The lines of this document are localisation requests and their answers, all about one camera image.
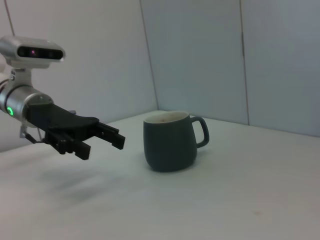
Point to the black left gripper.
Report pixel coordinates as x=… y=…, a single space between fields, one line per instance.
x=62 y=122

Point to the grey ceramic cup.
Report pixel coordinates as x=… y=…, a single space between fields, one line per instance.
x=167 y=147

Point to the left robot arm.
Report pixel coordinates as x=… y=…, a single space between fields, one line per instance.
x=20 y=100

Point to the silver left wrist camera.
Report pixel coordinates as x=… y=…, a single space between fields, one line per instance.
x=37 y=51

